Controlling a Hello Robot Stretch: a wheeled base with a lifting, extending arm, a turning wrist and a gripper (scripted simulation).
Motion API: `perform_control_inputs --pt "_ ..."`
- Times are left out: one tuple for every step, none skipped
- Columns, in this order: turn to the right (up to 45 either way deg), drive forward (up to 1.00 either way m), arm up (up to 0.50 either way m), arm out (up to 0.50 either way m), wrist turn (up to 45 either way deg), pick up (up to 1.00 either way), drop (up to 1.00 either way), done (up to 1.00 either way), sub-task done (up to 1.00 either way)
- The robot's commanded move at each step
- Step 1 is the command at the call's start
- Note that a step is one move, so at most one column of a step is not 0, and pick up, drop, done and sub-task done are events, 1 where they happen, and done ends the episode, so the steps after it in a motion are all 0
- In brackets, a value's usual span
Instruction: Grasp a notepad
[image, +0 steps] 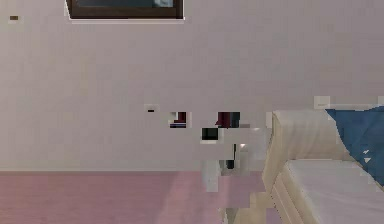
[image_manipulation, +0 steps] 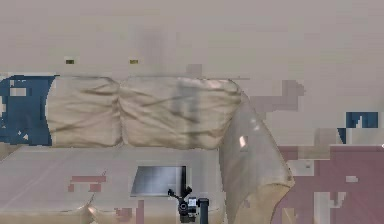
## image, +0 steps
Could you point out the dark red book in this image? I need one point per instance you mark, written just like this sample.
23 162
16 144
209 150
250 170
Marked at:
180 119

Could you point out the small black box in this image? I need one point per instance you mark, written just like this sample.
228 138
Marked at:
210 134

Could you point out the dark red and black object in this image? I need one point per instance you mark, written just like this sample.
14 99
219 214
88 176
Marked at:
228 119

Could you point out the pale grey bedside table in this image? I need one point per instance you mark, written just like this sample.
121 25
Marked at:
240 146

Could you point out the beige bed with white mattress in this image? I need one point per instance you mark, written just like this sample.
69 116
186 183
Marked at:
310 173

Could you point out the blue pillow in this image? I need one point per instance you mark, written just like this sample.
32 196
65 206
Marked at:
363 136

